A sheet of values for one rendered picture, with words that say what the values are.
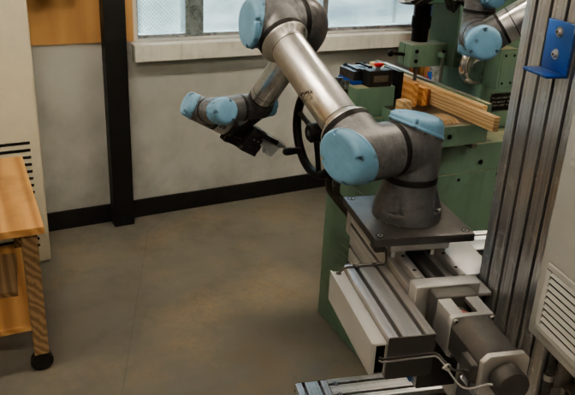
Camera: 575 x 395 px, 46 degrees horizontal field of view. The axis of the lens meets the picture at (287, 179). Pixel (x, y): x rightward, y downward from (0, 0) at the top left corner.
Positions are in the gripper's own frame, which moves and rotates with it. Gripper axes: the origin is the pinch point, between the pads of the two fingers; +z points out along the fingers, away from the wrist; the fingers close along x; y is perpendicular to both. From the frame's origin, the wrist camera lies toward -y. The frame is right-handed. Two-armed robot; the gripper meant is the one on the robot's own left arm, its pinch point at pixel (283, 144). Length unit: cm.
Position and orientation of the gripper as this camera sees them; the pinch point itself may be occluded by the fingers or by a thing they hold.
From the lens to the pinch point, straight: 211.6
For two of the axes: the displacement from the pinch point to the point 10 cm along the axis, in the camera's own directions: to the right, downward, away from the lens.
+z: 7.6, 3.6, 5.4
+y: -4.9, 8.6, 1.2
